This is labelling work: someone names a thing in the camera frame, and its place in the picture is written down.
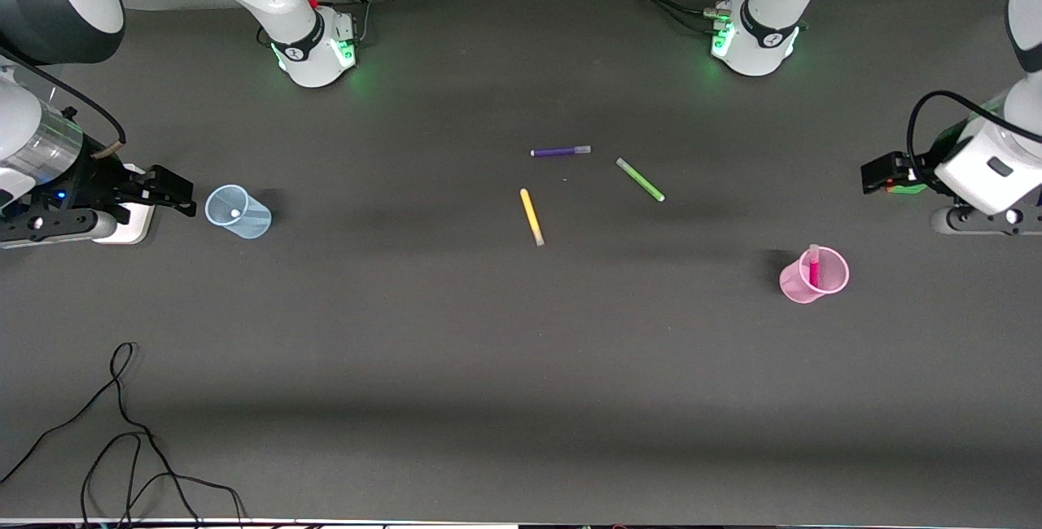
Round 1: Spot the white desk lamp base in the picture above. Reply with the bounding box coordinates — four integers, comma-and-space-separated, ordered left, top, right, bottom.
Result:
93, 164, 156, 246

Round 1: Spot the translucent blue cup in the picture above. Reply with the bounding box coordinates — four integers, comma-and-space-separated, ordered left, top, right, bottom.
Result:
204, 184, 273, 240

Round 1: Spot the translucent pink cup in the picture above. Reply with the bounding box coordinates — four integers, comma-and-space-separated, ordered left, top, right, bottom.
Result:
779, 245, 851, 304

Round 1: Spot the green marker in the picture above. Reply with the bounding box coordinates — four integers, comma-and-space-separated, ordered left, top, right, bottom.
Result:
615, 157, 666, 203

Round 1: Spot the yellow marker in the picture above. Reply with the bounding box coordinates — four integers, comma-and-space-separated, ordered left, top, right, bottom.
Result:
519, 188, 545, 247

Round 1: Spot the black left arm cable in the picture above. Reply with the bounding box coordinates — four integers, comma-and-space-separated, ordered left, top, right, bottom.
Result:
907, 90, 1042, 181

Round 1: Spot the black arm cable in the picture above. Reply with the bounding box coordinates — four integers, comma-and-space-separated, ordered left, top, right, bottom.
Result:
0, 47, 128, 162
907, 90, 1042, 181

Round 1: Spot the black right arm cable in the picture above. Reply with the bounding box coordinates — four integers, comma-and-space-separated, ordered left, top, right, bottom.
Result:
0, 47, 128, 162

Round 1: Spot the thin black loose cable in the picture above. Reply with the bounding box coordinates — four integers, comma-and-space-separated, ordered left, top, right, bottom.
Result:
0, 341, 247, 529

